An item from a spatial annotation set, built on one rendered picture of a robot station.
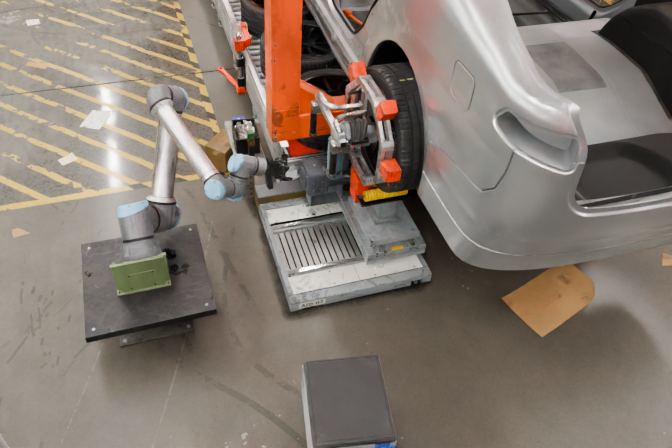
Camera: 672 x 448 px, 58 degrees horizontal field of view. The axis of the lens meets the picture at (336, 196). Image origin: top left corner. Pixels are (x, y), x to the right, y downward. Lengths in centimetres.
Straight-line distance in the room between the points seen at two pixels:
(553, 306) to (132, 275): 228
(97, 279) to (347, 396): 137
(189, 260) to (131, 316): 42
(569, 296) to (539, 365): 54
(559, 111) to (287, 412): 185
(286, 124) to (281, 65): 39
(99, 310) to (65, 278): 63
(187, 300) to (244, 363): 44
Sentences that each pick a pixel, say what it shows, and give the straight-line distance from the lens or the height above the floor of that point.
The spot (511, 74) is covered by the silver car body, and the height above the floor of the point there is 164.
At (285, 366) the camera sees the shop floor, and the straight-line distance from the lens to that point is 320.
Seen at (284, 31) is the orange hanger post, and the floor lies 122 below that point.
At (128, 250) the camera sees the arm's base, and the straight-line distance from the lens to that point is 308.
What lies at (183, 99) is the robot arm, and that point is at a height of 97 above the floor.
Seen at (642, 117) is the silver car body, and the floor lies 93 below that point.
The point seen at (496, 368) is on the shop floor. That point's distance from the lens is 337.
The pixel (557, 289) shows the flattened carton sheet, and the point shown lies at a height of 1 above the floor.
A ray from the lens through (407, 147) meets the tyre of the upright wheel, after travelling 290.
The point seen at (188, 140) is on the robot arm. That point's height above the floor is 96.
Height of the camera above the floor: 273
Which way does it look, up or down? 43 degrees down
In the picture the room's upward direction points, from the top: 5 degrees clockwise
